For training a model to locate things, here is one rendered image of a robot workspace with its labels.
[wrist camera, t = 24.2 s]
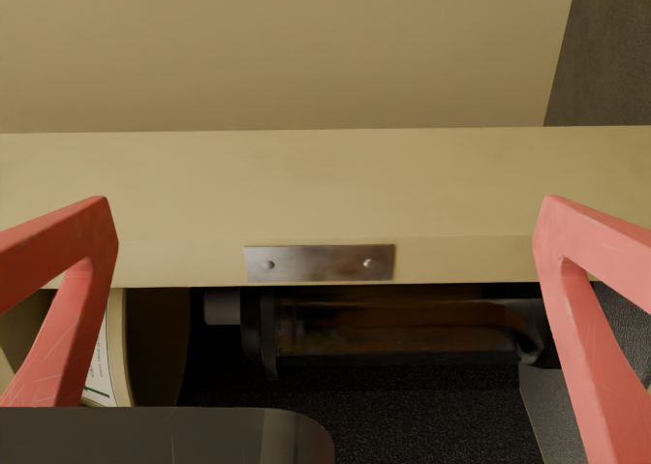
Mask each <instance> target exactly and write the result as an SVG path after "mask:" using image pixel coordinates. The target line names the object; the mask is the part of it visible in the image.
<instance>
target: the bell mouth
mask: <svg viewBox="0 0 651 464"><path fill-rule="evenodd" d="M190 317H191V287H156V288H110V290H109V295H108V303H107V307H106V312H105V315H104V319H103V322H102V326H101V329H100V333H99V336H98V340H97V344H96V347H95V351H94V354H93V357H92V360H91V364H90V367H89V371H88V375H87V378H86V382H85V385H84V389H83V392H82V396H81V398H80V403H82V404H84V405H86V406H88V407H175V406H176V403H177V400H178V397H179V393H180V390H181V386H182V382H183V377H184V372H185V366H186V360H187V353H188V344H189V333H190Z"/></svg>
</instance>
